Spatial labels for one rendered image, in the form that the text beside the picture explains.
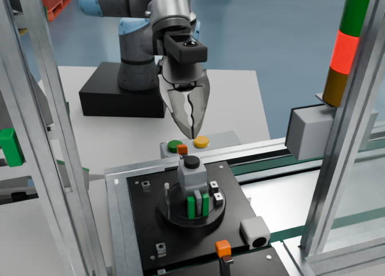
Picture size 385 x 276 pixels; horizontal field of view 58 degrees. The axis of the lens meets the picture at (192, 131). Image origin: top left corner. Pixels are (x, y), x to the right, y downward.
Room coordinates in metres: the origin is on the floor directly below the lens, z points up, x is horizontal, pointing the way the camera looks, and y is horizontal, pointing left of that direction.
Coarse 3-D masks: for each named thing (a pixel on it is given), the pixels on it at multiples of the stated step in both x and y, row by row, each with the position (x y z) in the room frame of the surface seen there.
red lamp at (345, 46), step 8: (336, 40) 0.44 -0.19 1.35; (344, 40) 0.42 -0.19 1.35; (352, 40) 0.42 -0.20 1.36; (336, 48) 0.43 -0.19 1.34; (344, 48) 0.42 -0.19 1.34; (352, 48) 0.42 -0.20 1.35; (336, 56) 0.43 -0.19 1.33; (344, 56) 0.42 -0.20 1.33; (352, 56) 0.41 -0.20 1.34; (336, 64) 0.43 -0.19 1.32; (344, 64) 0.42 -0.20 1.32; (344, 72) 0.42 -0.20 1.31
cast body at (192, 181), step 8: (184, 160) 0.50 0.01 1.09; (192, 160) 0.50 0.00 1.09; (200, 160) 0.51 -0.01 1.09; (184, 168) 0.49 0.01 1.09; (192, 168) 0.48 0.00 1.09; (200, 168) 0.49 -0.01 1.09; (184, 176) 0.47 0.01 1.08; (192, 176) 0.47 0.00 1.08; (200, 176) 0.48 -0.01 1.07; (184, 184) 0.47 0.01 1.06; (192, 184) 0.47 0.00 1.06; (200, 184) 0.48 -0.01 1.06; (184, 192) 0.47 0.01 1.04; (192, 192) 0.47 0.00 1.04; (200, 192) 0.47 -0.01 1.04; (200, 200) 0.45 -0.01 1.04
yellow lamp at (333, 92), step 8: (328, 72) 0.44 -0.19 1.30; (336, 72) 0.43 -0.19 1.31; (328, 80) 0.43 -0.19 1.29; (336, 80) 0.42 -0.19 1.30; (344, 80) 0.42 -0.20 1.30; (328, 88) 0.43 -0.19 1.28; (336, 88) 0.42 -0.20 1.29; (328, 96) 0.43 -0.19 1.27; (336, 96) 0.42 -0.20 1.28; (336, 104) 0.42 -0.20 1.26
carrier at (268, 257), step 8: (272, 248) 0.40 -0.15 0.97; (240, 256) 0.38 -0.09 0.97; (248, 256) 0.38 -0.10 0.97; (256, 256) 0.38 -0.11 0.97; (264, 256) 0.38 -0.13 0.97; (272, 256) 0.38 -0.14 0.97; (208, 264) 0.36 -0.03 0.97; (216, 264) 0.36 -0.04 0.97; (232, 264) 0.36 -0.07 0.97; (240, 264) 0.36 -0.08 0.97; (248, 264) 0.36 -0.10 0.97; (256, 264) 0.36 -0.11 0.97; (264, 264) 0.36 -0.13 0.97; (272, 264) 0.36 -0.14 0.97; (280, 264) 0.36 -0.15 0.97; (176, 272) 0.35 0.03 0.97; (184, 272) 0.35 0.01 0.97; (192, 272) 0.35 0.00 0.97; (200, 272) 0.35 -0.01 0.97; (208, 272) 0.35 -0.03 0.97; (216, 272) 0.35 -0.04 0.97; (232, 272) 0.35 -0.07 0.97; (240, 272) 0.35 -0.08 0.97; (248, 272) 0.35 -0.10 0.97; (256, 272) 0.35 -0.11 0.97; (264, 272) 0.35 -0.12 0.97; (272, 272) 0.35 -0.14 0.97; (280, 272) 0.35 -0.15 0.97
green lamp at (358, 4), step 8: (352, 0) 0.43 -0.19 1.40; (360, 0) 0.42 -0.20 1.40; (368, 0) 0.41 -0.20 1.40; (344, 8) 0.44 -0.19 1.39; (352, 8) 0.42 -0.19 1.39; (360, 8) 0.42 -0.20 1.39; (344, 16) 0.43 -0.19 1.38; (352, 16) 0.42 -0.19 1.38; (360, 16) 0.42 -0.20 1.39; (344, 24) 0.43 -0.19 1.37; (352, 24) 0.42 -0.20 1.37; (360, 24) 0.42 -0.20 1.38; (344, 32) 0.43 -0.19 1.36; (352, 32) 0.42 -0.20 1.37
